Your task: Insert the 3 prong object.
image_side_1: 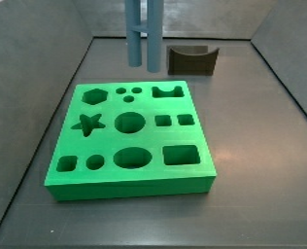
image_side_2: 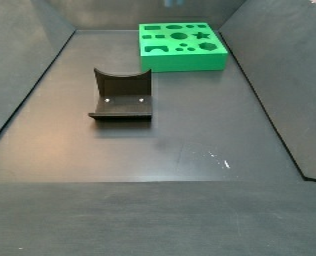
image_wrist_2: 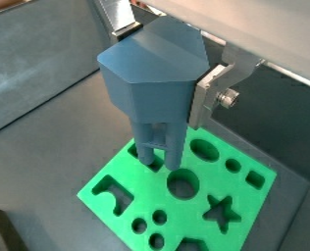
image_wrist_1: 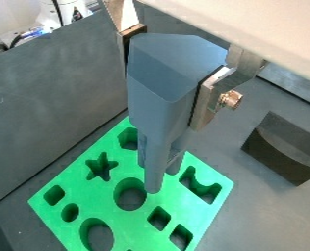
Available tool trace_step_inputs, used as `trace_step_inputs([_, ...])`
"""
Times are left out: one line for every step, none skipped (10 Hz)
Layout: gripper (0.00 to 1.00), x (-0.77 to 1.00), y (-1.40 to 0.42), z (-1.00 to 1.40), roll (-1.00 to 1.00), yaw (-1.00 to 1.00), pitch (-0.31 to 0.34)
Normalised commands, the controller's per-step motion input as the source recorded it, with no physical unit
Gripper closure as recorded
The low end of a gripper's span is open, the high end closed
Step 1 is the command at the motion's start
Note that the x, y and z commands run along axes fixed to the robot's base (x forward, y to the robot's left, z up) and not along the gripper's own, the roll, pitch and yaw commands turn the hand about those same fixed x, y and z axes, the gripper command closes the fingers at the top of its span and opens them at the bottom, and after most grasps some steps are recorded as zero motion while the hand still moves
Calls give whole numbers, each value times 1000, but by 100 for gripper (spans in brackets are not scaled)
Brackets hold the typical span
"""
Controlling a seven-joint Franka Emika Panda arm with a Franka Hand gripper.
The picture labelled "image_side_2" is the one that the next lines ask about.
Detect black curved holder stand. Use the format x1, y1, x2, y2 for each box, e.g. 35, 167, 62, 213
88, 69, 153, 120

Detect green shape sorter block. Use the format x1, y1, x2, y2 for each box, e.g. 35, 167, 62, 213
139, 22, 229, 72

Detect grey gripper finger tip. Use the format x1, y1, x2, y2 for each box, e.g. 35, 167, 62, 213
163, 0, 185, 7

